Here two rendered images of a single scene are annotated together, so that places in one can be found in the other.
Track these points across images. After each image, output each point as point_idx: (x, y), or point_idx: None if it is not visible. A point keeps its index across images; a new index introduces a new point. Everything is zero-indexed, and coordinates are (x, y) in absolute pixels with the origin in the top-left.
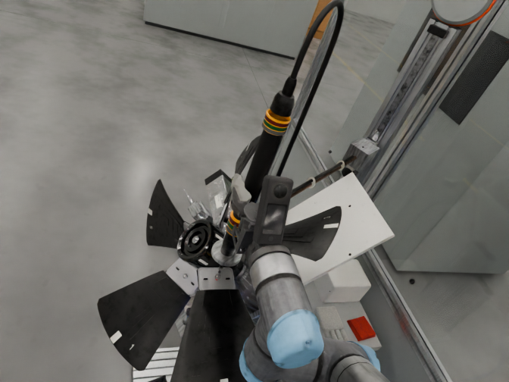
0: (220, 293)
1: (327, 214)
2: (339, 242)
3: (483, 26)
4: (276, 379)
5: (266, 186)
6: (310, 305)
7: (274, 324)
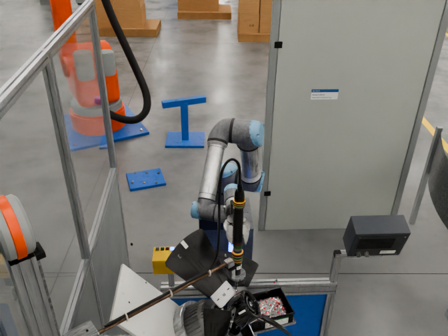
0: (235, 283)
1: (175, 261)
2: (147, 293)
3: None
4: None
5: None
6: (227, 191)
7: None
